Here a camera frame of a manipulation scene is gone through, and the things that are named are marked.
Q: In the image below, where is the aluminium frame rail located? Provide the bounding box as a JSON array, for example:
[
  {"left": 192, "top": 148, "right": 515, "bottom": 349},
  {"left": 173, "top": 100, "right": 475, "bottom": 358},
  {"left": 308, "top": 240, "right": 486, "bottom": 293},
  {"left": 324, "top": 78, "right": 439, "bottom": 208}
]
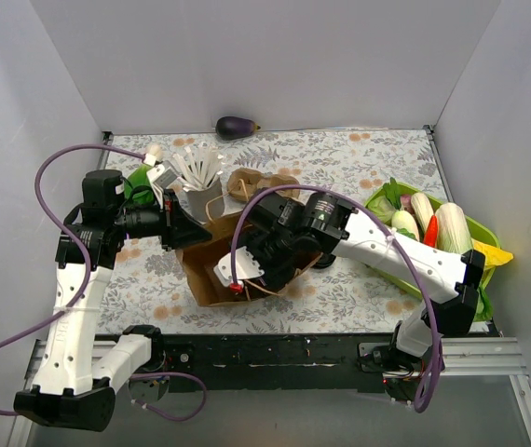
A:
[{"left": 7, "top": 339, "right": 531, "bottom": 447}]

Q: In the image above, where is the brown pulp cup carrier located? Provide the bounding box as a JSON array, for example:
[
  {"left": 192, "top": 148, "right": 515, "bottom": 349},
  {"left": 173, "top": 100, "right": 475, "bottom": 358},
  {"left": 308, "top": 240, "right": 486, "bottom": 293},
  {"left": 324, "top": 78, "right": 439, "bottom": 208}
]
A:
[{"left": 226, "top": 168, "right": 299, "bottom": 203}]

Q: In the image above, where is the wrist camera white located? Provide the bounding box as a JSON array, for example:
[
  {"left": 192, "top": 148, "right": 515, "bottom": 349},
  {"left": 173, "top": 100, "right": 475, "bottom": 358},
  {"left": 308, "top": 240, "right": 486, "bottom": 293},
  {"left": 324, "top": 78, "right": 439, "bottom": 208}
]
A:
[
  {"left": 213, "top": 246, "right": 265, "bottom": 291},
  {"left": 143, "top": 154, "right": 179, "bottom": 208}
]

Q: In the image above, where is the red chili pepper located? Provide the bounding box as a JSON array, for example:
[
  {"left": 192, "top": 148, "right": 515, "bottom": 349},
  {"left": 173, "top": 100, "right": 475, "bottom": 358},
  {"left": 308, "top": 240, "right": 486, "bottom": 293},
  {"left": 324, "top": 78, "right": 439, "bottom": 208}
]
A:
[{"left": 423, "top": 215, "right": 439, "bottom": 248}]

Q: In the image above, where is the napa cabbage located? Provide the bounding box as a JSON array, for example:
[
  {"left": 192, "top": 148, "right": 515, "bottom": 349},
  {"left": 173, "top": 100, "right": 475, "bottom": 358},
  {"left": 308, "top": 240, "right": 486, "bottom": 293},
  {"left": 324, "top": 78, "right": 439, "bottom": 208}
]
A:
[{"left": 435, "top": 202, "right": 473, "bottom": 254}]

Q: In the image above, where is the purple eggplant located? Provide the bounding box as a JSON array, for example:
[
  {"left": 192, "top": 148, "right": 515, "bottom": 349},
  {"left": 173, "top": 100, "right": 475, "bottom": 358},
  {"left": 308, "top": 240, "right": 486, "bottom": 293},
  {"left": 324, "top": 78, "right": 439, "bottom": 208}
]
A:
[{"left": 215, "top": 116, "right": 261, "bottom": 141}]

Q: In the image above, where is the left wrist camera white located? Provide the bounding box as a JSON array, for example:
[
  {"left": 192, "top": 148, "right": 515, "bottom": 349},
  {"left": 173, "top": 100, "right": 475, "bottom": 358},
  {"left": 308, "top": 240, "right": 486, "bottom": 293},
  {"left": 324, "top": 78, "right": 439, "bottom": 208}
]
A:
[{"left": 143, "top": 154, "right": 179, "bottom": 208}]

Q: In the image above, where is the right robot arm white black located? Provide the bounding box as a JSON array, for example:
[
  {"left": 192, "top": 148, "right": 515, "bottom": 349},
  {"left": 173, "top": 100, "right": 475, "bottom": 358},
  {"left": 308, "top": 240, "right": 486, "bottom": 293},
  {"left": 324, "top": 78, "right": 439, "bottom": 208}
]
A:
[{"left": 224, "top": 188, "right": 484, "bottom": 372}]

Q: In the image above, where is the stack of black lids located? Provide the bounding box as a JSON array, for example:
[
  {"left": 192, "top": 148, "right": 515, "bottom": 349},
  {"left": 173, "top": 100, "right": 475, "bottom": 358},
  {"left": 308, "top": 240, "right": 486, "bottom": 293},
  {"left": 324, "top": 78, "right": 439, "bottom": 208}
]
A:
[{"left": 313, "top": 254, "right": 336, "bottom": 269}]

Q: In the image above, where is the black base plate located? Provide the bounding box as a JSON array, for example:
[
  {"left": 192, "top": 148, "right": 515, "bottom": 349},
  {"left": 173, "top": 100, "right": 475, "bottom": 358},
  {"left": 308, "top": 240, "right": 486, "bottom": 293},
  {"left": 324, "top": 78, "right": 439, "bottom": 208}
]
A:
[{"left": 111, "top": 332, "right": 446, "bottom": 395}]

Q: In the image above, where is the bundle of white straws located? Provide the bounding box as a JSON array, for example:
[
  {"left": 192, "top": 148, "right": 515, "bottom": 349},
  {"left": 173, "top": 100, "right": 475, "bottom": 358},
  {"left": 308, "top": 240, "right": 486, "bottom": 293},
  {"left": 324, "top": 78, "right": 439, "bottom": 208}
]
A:
[{"left": 170, "top": 142, "right": 225, "bottom": 192}]

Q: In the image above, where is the round green cabbage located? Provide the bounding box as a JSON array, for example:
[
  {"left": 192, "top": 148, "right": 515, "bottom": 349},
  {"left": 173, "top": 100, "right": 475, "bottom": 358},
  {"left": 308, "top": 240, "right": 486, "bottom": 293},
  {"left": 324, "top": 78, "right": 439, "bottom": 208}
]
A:
[{"left": 366, "top": 196, "right": 397, "bottom": 224}]

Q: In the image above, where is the yellow pepper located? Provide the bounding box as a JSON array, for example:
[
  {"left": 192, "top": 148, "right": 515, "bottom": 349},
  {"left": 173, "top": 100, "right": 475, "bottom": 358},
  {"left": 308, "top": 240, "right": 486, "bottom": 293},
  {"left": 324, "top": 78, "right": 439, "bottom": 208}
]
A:
[{"left": 472, "top": 239, "right": 514, "bottom": 271}]

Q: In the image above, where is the green bok choy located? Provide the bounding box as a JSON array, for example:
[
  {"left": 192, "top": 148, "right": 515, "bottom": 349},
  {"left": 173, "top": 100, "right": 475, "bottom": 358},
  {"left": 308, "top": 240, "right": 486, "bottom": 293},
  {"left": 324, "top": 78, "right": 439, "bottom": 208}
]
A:
[{"left": 125, "top": 143, "right": 163, "bottom": 206}]

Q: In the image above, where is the brown paper bag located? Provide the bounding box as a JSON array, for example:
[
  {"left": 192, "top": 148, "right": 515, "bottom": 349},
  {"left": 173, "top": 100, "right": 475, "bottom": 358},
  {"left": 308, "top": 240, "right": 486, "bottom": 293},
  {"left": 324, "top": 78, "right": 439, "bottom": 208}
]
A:
[{"left": 177, "top": 192, "right": 322, "bottom": 306}]

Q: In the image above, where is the grey straw holder cup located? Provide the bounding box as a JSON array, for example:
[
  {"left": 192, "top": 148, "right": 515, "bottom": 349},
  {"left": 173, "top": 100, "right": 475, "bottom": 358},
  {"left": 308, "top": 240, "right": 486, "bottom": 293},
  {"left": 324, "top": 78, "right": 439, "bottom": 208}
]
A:
[{"left": 186, "top": 179, "right": 225, "bottom": 223}]

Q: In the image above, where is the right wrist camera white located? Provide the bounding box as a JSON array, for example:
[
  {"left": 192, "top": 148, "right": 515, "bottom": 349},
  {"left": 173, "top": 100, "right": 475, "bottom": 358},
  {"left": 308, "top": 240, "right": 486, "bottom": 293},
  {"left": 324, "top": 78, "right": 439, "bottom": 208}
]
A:
[{"left": 213, "top": 246, "right": 265, "bottom": 291}]

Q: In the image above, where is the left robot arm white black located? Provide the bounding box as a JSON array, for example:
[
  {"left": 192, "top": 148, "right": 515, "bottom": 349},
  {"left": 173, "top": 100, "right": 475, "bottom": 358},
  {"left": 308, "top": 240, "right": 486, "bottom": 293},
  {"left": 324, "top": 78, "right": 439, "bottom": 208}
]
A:
[{"left": 14, "top": 169, "right": 211, "bottom": 432}]

